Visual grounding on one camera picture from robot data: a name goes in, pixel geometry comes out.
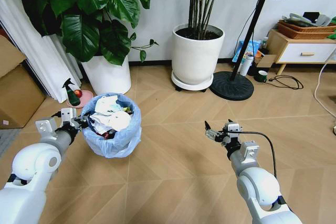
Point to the trash bin with blue bag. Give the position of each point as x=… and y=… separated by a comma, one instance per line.
x=115, y=142

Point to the white crumpled paper trash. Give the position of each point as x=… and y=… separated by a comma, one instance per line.
x=115, y=120

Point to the brown cardboard box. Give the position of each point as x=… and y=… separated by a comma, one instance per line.
x=18, y=95

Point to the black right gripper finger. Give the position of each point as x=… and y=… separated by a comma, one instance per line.
x=229, y=121
x=214, y=134

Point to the white wheeled pot tray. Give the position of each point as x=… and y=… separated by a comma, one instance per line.
x=193, y=85

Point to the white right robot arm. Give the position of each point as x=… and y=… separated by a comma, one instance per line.
x=257, y=182

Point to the brown wicker tray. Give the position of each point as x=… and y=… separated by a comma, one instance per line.
x=304, y=31

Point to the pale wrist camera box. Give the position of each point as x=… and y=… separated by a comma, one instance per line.
x=68, y=114
x=233, y=129

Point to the white thermos bottle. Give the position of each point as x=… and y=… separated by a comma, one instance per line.
x=246, y=65

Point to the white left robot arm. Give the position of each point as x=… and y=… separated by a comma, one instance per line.
x=31, y=166

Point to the pink plate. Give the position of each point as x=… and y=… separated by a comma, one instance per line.
x=85, y=96

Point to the dark bamboo stems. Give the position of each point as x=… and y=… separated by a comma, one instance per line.
x=203, y=3

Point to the green monstera plant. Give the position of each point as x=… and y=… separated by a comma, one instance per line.
x=89, y=16

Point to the white ribbed panel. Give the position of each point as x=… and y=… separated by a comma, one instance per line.
x=34, y=51

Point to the wooden cabinet white drawer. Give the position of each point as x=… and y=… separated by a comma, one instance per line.
x=302, y=51

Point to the small open cardboard box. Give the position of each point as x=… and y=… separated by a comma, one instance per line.
x=266, y=61

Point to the black device in tray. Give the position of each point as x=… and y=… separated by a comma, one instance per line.
x=311, y=16

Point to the dark green mug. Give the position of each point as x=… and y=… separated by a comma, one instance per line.
x=260, y=76

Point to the grey floor mat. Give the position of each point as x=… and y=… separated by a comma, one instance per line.
x=6, y=141

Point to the red apple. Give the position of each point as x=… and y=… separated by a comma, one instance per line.
x=77, y=93

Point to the blue printed package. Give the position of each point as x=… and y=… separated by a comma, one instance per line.
x=246, y=47

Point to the green bottle white cap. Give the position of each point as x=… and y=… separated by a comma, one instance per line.
x=264, y=42

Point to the white monstera plant pot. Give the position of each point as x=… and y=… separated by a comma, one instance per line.
x=107, y=77

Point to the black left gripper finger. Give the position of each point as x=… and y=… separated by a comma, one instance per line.
x=84, y=119
x=83, y=126

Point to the dark green spray bottle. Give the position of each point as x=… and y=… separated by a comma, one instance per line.
x=73, y=96

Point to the large white bamboo pot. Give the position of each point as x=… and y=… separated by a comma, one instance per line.
x=197, y=56

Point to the black floor fan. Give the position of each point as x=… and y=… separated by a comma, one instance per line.
x=232, y=86

